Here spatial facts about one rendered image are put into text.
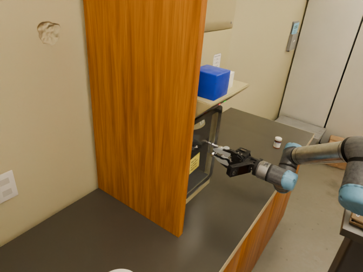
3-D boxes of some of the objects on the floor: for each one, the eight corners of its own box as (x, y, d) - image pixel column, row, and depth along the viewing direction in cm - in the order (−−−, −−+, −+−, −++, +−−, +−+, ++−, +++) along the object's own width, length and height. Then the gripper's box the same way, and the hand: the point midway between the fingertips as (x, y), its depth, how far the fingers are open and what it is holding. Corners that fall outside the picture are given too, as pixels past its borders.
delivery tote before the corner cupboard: (264, 144, 385) (270, 123, 370) (276, 134, 415) (282, 114, 400) (310, 162, 355) (319, 139, 339) (319, 149, 385) (327, 128, 369)
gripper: (260, 172, 125) (217, 154, 135) (265, 153, 120) (220, 136, 130) (253, 181, 119) (208, 162, 129) (257, 162, 114) (211, 143, 124)
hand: (214, 153), depth 127 cm, fingers closed, pressing on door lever
